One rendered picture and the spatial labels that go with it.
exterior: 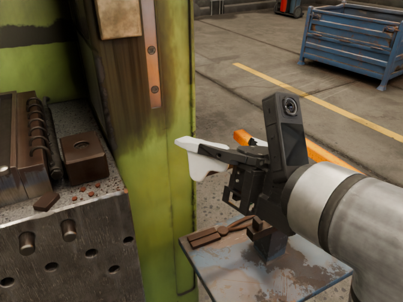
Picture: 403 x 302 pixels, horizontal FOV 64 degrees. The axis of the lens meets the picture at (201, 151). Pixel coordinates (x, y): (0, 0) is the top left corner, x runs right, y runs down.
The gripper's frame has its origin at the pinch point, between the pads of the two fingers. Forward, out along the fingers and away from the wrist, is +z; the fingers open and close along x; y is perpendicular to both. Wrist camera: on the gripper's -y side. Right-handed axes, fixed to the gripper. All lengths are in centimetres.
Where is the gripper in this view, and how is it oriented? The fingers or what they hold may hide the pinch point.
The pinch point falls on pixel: (214, 136)
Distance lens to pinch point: 52.6
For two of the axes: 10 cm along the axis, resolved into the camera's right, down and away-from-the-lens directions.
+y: -1.5, 9.6, 2.3
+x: 8.3, -0.1, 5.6
